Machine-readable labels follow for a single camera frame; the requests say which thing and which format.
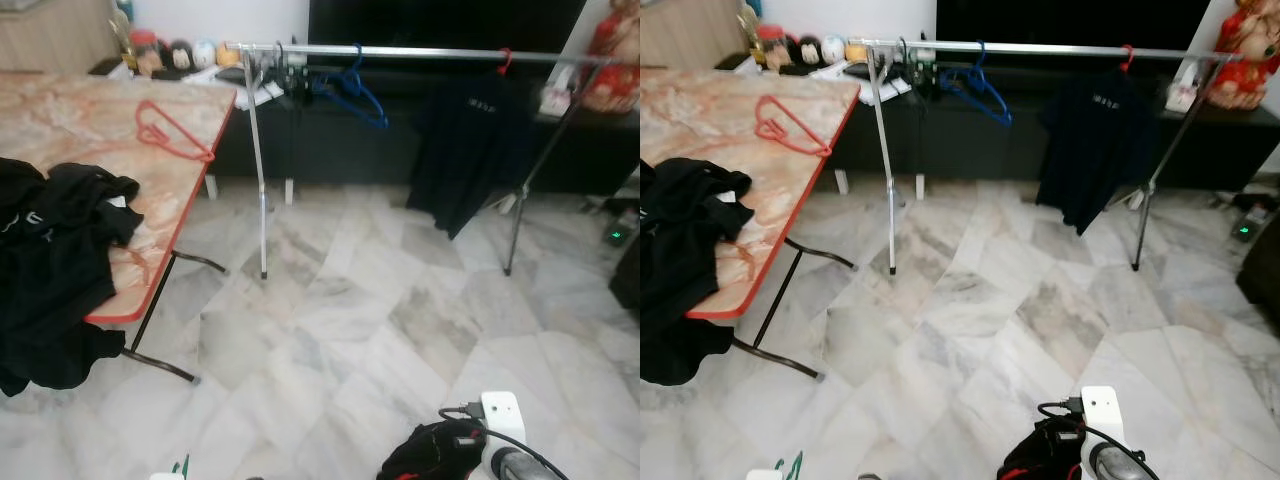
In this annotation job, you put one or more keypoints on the dark navy shirt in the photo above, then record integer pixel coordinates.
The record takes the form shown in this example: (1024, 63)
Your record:
(1095, 145)
(470, 150)

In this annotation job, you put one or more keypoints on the floor power strip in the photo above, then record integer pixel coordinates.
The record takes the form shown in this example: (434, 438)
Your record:
(1245, 230)
(617, 237)

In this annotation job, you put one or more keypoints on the white papers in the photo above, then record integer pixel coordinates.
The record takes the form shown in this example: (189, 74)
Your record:
(850, 76)
(225, 80)

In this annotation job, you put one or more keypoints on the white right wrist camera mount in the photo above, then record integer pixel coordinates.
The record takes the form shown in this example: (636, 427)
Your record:
(1102, 410)
(503, 415)

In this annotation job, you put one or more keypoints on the black TV console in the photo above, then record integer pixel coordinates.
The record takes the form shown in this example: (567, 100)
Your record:
(330, 150)
(970, 150)

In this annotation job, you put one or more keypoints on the orange head doll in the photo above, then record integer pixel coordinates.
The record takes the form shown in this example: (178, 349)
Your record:
(228, 56)
(856, 52)

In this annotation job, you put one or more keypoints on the white head doll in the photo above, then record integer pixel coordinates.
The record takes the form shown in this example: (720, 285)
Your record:
(205, 54)
(833, 50)

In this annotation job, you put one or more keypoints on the red hanger with hook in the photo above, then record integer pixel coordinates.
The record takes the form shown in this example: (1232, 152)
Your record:
(505, 68)
(1127, 66)

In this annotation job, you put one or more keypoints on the red gold figurine statue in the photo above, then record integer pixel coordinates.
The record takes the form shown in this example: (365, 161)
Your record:
(1245, 65)
(615, 70)

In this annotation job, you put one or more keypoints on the black television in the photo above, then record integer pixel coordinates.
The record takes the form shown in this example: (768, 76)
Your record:
(1070, 20)
(445, 20)

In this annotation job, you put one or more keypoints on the blue plastic hanger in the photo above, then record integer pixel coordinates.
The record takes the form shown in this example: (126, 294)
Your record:
(1002, 115)
(378, 118)

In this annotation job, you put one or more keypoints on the green plastic hanger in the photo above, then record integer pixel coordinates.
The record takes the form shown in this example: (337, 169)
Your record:
(797, 462)
(184, 465)

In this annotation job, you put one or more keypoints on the gold trophy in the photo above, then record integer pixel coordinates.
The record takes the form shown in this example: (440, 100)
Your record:
(750, 40)
(124, 45)

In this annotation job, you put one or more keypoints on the light wooden cabinet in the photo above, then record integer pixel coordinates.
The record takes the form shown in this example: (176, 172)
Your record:
(55, 35)
(690, 30)

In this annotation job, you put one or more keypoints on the black red-trimmed garment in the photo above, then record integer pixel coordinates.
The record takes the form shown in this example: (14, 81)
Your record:
(420, 460)
(1035, 460)

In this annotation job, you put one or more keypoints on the white tissue box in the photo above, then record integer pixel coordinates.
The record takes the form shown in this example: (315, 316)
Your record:
(556, 100)
(1180, 95)

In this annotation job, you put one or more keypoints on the silver metal clothes rack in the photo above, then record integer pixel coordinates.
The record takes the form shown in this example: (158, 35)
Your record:
(420, 52)
(1050, 50)

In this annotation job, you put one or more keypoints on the red lid jar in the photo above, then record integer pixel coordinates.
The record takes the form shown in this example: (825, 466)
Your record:
(146, 55)
(772, 50)

